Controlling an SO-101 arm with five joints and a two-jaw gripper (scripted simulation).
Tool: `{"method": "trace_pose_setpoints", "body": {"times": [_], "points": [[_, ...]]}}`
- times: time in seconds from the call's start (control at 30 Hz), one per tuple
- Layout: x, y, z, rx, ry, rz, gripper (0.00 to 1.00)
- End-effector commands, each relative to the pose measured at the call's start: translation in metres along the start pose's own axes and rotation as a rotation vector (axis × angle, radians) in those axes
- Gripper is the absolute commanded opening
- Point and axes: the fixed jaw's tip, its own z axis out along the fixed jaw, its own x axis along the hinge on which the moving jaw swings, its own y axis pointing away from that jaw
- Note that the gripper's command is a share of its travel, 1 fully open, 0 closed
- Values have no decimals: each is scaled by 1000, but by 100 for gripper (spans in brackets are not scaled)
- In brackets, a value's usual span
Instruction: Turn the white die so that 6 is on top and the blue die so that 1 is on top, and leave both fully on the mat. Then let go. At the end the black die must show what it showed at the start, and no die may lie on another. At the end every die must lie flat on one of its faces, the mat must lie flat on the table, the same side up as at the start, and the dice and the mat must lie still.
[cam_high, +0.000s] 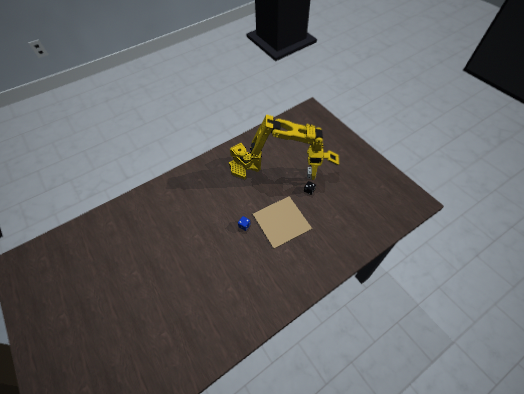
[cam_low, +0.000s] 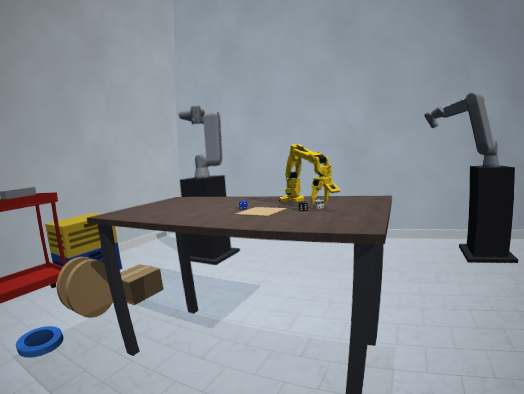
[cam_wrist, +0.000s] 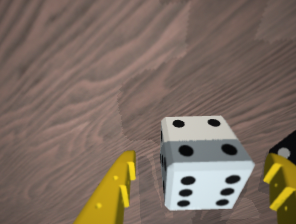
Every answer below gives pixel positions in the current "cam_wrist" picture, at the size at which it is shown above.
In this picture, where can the white die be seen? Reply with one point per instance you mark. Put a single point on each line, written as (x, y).
(203, 164)

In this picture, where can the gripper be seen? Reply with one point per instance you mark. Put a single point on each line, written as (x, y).
(106, 205)

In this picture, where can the black die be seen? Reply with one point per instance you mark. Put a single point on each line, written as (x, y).
(286, 148)

